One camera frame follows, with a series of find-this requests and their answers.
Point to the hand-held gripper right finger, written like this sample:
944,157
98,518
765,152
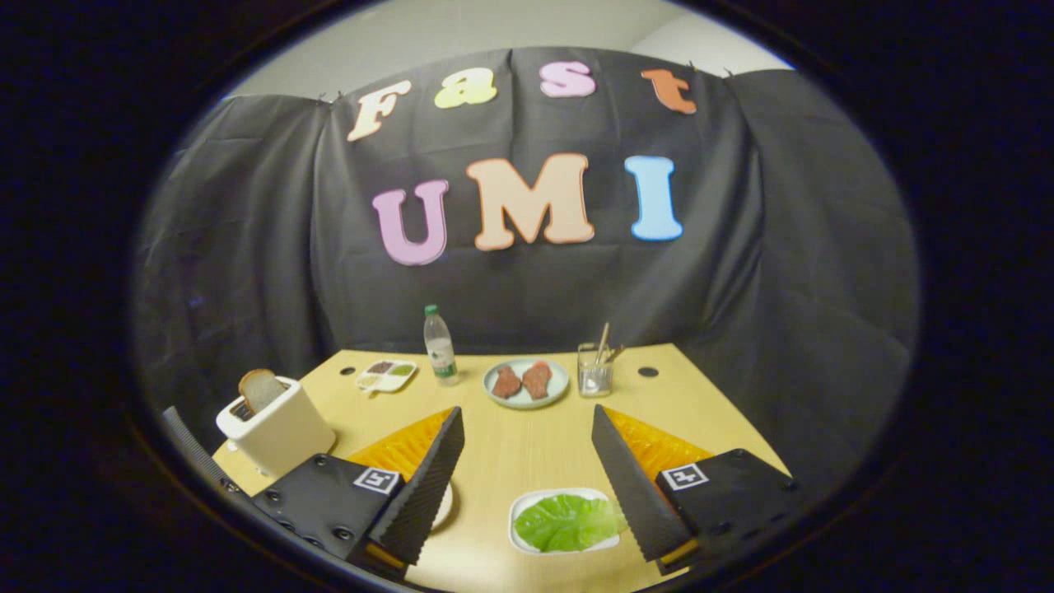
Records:
634,486

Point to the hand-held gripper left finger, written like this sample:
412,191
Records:
428,486

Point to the white round plate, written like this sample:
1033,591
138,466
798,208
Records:
443,506

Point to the green lettuce leaf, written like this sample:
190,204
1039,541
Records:
568,523

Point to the white rectangular plate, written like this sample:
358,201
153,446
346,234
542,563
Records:
527,527

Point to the clear glass utensil holder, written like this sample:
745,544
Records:
594,375

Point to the white divided sauce dish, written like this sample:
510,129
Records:
386,375

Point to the brown meat slice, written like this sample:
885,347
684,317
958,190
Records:
537,379
506,382

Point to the clear plastic water bottle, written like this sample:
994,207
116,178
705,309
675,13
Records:
440,350

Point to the light green round plate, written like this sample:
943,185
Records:
527,384

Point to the wooden chopsticks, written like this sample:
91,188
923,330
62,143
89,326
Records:
603,343

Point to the white toaster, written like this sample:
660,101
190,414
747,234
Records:
280,432

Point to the slice of bread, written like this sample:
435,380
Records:
261,389

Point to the black backdrop cloth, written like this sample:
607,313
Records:
527,247

